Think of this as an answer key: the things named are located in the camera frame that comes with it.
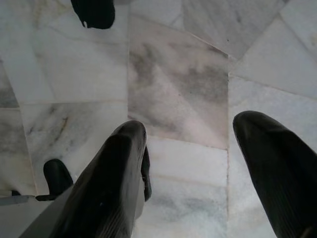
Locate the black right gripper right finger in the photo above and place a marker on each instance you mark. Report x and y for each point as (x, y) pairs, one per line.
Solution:
(284, 173)

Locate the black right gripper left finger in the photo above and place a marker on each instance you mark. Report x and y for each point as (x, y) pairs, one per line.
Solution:
(106, 188)

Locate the black rounded object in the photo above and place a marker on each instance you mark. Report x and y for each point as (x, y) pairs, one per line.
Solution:
(96, 13)

